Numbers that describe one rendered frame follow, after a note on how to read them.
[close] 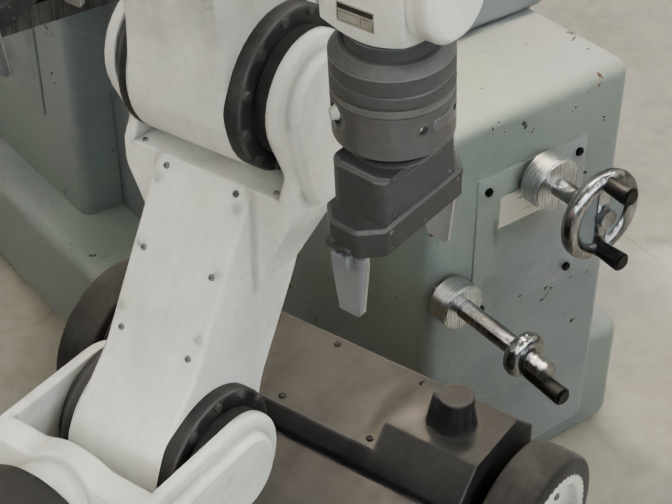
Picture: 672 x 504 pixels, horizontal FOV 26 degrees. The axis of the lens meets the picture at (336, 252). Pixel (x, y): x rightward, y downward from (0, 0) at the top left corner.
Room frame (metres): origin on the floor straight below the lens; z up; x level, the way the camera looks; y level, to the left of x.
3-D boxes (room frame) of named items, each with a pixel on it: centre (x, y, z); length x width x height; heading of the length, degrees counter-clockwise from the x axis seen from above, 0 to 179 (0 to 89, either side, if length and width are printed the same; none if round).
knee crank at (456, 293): (1.30, -0.19, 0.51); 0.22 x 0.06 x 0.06; 37
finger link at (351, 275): (0.84, -0.01, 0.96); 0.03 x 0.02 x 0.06; 49
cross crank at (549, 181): (1.41, -0.29, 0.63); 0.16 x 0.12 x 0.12; 37
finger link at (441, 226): (0.92, -0.08, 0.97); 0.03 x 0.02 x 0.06; 49
